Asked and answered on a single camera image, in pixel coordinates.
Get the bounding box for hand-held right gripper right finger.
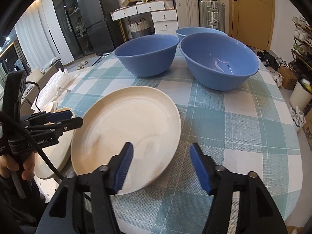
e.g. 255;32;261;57
190;143;288;234

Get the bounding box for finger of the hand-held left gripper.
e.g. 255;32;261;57
24;117;84;137
19;110;75;127

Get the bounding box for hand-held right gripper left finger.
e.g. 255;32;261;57
36;142;134;234

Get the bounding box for blue bowl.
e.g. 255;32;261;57
114;34;180;77
180;32;259;91
175;27;227;41

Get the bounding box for person's left hand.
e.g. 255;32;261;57
0;151;37;181

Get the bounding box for small cream plate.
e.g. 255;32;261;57
40;102;59;114

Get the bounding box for clear plastic bags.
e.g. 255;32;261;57
39;68;78;103

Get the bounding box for beige sofa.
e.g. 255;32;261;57
23;56;65;98

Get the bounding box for teal checked tablecloth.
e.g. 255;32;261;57
41;36;301;234

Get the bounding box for striped border rug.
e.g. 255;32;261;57
93;51;115;66

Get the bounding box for white curtain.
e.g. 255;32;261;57
15;5;53;74

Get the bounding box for white wardrobe panel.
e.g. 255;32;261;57
40;0;75;65

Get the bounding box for dark glass cabinet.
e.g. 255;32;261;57
50;0;92;59

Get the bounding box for black refrigerator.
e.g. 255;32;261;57
76;0;125;56

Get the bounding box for printed cardboard carton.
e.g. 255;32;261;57
302;110;312;152

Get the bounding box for woven laundry basket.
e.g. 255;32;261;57
128;18;151;39

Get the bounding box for white trash bin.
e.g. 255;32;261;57
290;78;312;111

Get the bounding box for brown cardboard box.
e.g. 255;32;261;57
278;65;298;90

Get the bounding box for pile of shoes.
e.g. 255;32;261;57
256;50;285;71

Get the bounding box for white vanity desk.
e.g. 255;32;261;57
111;0;179;42

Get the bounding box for shoe rack with shoes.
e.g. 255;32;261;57
291;16;312;78

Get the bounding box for silver suitcase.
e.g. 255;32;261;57
199;0;226;32

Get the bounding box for white suitcase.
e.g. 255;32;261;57
175;0;199;28

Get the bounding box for wooden door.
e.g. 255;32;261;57
228;0;275;50

